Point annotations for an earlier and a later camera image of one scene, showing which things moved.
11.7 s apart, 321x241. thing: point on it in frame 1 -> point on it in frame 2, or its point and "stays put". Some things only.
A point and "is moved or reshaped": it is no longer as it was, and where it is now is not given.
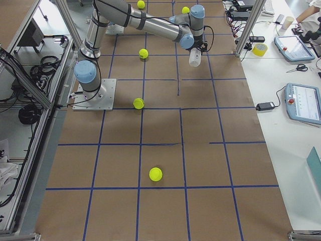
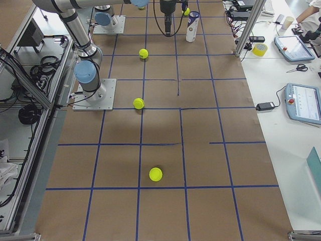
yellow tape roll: x=260 y=49 stays put
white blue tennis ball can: x=195 y=57 is moved or reshaped
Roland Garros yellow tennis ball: x=185 y=10 stays put
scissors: x=300 y=67 stays put
